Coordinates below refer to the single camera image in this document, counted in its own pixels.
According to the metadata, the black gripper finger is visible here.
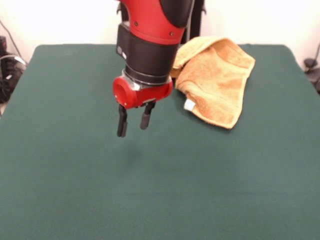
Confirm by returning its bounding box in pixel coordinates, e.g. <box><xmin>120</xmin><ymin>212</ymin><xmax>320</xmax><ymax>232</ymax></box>
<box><xmin>139</xmin><ymin>100</ymin><xmax>157</xmax><ymax>131</ymax></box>
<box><xmin>116</xmin><ymin>103</ymin><xmax>129</xmax><ymax>139</ymax></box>

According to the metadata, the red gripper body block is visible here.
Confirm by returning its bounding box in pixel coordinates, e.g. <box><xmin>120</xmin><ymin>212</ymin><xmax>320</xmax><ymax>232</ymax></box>
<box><xmin>111</xmin><ymin>75</ymin><xmax>174</xmax><ymax>111</ymax></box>

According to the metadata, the dark green table cloth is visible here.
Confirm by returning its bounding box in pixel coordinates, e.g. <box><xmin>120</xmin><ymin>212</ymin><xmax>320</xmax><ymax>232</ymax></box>
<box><xmin>0</xmin><ymin>43</ymin><xmax>320</xmax><ymax>240</ymax></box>

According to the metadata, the tan terry towel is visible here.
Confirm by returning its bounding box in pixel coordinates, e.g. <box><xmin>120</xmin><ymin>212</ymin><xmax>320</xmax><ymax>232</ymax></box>
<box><xmin>169</xmin><ymin>36</ymin><xmax>256</xmax><ymax>130</ymax></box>

